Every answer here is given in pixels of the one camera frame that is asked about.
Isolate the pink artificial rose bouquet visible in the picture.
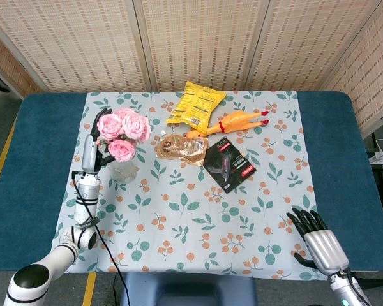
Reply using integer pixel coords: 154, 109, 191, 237
96, 107, 153, 163

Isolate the yellow snack bag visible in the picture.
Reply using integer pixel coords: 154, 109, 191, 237
165, 81, 227, 135

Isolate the yellow rubber chicken toy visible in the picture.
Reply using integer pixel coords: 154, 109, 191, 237
182, 110, 271, 138

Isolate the brown transparent food pouch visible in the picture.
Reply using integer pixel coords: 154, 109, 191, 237
155, 133, 209, 166

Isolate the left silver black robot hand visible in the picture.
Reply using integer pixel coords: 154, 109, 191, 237
81, 108, 116, 175

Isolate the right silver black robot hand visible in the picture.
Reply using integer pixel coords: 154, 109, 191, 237
286, 207, 350, 277

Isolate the floral orange fruit tablecloth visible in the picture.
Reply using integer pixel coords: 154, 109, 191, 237
52, 91, 328, 281

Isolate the teal felt table cover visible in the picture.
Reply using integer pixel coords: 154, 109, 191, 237
0, 91, 383, 272

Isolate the black glue gun package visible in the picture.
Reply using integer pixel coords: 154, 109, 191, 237
202, 137, 257, 194

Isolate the clear textured glass vase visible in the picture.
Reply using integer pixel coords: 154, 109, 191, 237
107, 157, 138, 184

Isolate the woven folding screen panel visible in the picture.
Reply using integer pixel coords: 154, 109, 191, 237
245, 0, 383, 92
0, 25, 42, 99
0, 0, 151, 93
133, 0, 271, 92
324, 0, 383, 138

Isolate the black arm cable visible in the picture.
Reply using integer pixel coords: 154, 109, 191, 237
71, 170, 130, 306

